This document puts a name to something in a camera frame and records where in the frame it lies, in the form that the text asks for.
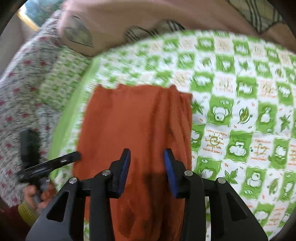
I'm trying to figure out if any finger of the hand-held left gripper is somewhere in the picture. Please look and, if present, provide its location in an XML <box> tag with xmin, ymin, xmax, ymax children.
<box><xmin>47</xmin><ymin>152</ymin><xmax>82</xmax><ymax>171</ymax></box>

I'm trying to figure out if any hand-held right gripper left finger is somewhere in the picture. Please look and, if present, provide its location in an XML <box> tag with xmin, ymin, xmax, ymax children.
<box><xmin>25</xmin><ymin>148</ymin><xmax>132</xmax><ymax>241</ymax></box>

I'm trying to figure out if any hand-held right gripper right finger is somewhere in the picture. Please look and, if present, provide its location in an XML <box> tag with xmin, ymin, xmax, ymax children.
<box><xmin>164</xmin><ymin>149</ymin><xmax>269</xmax><ymax>241</ymax></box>

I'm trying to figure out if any rust orange knit sweater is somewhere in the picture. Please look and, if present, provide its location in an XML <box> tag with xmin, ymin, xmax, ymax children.
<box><xmin>73</xmin><ymin>83</ymin><xmax>193</xmax><ymax>241</ymax></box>

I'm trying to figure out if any person's left hand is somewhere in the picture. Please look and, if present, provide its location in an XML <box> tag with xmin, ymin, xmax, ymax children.
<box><xmin>23</xmin><ymin>183</ymin><xmax>53</xmax><ymax>212</ymax></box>

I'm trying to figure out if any floral print quilt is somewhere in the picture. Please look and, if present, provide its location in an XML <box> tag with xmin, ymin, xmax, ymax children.
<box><xmin>0</xmin><ymin>9</ymin><xmax>70</xmax><ymax>207</ymax></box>

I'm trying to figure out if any green checkered pillow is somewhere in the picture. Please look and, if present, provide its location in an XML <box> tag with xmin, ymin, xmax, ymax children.
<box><xmin>38</xmin><ymin>45</ymin><xmax>93</xmax><ymax>109</ymax></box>

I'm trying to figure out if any green checkered bed sheet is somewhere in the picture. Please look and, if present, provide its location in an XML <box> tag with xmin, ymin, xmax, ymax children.
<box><xmin>50</xmin><ymin>30</ymin><xmax>296</xmax><ymax>241</ymax></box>

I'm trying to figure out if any pink heart print quilt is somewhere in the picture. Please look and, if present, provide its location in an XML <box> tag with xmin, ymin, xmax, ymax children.
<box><xmin>57</xmin><ymin>0</ymin><xmax>296</xmax><ymax>57</ymax></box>

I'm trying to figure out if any yellow picture frame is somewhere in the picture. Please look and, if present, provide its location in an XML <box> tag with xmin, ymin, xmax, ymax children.
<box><xmin>17</xmin><ymin>5</ymin><xmax>41</xmax><ymax>32</ymax></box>

